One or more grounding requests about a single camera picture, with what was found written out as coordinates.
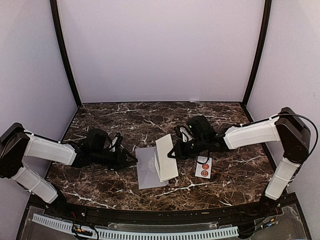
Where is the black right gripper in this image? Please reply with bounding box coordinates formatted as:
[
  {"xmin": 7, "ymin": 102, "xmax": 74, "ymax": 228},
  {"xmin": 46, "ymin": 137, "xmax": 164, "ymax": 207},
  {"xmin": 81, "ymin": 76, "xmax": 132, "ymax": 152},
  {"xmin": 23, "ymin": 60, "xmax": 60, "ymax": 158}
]
[{"xmin": 167, "ymin": 135, "xmax": 208, "ymax": 160}]

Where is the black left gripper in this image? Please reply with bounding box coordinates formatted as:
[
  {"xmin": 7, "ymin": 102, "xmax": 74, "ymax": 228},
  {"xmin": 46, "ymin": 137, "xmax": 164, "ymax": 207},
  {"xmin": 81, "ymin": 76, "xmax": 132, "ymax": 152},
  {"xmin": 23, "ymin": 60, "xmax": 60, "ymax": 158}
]
[{"xmin": 91, "ymin": 147, "xmax": 138, "ymax": 171}]

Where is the beige lined letter paper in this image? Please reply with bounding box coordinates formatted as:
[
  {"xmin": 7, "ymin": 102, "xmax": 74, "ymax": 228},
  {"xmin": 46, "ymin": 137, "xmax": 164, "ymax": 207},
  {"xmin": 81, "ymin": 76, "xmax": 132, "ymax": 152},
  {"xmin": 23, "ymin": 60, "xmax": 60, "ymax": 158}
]
[{"xmin": 155, "ymin": 134, "xmax": 179, "ymax": 180}]

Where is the white sheet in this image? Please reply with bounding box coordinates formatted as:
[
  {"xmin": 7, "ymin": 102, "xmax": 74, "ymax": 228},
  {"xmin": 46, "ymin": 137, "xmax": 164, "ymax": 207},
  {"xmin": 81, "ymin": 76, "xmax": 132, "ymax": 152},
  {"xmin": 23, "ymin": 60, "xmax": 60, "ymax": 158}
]
[{"xmin": 154, "ymin": 147, "xmax": 169, "ymax": 183}]

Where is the grey envelope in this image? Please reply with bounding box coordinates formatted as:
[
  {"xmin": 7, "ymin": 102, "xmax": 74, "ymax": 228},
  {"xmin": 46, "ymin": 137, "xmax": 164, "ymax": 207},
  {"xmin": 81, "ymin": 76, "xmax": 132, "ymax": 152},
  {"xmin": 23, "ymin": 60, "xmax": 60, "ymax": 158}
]
[{"xmin": 135, "ymin": 146, "xmax": 169, "ymax": 190}]

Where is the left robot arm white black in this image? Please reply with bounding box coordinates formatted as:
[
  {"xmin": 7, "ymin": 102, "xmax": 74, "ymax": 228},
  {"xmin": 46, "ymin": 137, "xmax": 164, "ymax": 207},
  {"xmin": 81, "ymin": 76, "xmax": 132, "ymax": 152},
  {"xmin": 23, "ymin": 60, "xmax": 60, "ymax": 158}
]
[{"xmin": 0, "ymin": 122, "xmax": 138, "ymax": 218}]

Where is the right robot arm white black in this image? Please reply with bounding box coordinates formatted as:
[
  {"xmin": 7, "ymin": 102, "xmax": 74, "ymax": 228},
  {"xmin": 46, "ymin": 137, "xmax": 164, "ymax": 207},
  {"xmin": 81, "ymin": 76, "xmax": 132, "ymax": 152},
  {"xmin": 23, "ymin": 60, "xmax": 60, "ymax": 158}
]
[{"xmin": 167, "ymin": 107, "xmax": 317, "ymax": 217}]

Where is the wax seal sticker sheet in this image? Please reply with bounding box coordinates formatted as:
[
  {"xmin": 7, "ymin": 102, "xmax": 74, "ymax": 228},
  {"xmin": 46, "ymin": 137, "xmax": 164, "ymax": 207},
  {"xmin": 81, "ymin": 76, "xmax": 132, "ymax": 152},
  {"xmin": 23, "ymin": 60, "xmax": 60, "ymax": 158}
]
[{"xmin": 195, "ymin": 156, "xmax": 212, "ymax": 179}]

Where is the red round seal sticker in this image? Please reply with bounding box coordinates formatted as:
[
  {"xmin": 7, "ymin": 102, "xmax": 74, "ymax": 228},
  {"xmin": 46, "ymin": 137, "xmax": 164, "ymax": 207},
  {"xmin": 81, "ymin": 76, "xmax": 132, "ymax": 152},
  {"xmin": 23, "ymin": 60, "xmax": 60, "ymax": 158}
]
[{"xmin": 201, "ymin": 163, "xmax": 210, "ymax": 170}]

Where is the brown round seal sticker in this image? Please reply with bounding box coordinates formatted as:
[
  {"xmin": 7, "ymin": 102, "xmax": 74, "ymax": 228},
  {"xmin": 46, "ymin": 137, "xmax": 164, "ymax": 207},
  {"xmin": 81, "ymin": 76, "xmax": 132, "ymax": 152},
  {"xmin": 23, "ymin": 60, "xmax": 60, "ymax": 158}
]
[{"xmin": 201, "ymin": 170, "xmax": 209, "ymax": 177}]

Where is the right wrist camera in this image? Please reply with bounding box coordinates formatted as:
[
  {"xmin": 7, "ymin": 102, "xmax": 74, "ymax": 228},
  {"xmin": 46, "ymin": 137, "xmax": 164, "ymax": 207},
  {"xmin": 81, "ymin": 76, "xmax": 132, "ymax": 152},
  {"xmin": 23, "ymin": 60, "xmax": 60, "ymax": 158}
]
[{"xmin": 174, "ymin": 125, "xmax": 194, "ymax": 143}]

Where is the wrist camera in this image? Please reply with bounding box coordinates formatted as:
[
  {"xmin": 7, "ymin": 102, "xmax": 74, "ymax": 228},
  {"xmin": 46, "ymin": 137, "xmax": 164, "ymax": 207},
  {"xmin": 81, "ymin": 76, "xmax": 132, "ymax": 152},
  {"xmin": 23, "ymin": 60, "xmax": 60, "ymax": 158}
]
[
  {"xmin": 174, "ymin": 125, "xmax": 194, "ymax": 143},
  {"xmin": 109, "ymin": 132, "xmax": 124, "ymax": 152}
]

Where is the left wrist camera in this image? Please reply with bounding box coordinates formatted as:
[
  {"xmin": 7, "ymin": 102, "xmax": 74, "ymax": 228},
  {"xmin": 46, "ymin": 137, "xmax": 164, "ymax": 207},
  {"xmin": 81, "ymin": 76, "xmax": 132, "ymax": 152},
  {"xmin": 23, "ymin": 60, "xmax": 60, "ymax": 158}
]
[{"xmin": 109, "ymin": 132, "xmax": 124, "ymax": 152}]

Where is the white slotted cable duct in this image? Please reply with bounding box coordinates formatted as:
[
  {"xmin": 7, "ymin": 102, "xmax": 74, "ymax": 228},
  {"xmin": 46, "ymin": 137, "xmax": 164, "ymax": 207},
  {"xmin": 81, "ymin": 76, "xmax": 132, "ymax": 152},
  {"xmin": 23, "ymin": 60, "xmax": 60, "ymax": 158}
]
[{"xmin": 31, "ymin": 213, "xmax": 239, "ymax": 240}]

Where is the black front rail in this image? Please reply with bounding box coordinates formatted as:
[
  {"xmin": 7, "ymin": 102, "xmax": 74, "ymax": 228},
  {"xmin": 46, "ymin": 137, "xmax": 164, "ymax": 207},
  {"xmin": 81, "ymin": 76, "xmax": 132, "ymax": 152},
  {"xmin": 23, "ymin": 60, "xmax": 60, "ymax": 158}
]
[{"xmin": 27, "ymin": 192, "xmax": 298, "ymax": 226}]

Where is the black left frame post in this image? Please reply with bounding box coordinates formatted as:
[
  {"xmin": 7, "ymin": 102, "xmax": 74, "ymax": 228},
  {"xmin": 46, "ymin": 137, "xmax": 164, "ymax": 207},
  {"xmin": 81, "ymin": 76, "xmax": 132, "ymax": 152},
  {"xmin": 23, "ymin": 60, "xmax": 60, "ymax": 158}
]
[{"xmin": 49, "ymin": 0, "xmax": 82, "ymax": 108}]

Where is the black frame post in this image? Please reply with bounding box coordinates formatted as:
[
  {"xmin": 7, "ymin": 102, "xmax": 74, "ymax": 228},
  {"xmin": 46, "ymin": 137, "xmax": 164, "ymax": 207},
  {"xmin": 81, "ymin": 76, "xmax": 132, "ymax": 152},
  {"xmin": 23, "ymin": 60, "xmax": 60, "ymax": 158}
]
[
  {"xmin": 49, "ymin": 0, "xmax": 82, "ymax": 108},
  {"xmin": 241, "ymin": 0, "xmax": 272, "ymax": 108}
]

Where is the black right frame post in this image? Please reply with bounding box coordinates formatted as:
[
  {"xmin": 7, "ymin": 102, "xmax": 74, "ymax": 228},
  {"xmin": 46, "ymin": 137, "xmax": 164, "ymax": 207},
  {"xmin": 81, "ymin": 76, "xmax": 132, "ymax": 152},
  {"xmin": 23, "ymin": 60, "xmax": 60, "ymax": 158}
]
[{"xmin": 241, "ymin": 0, "xmax": 272, "ymax": 108}]

